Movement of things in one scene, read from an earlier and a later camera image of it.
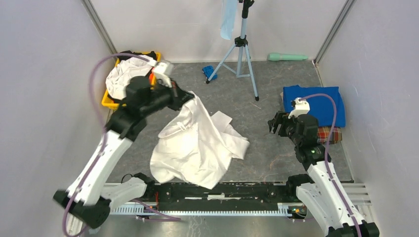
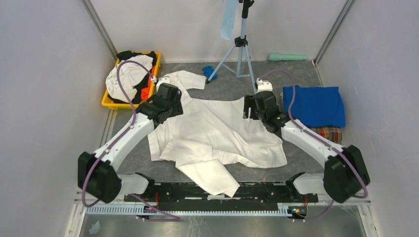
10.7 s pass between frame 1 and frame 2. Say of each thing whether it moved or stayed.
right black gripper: moved
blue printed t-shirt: stayed
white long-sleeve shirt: moved
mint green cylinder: stayed
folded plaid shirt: stayed
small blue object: stayed
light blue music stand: stayed
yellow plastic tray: stayed
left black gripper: moved
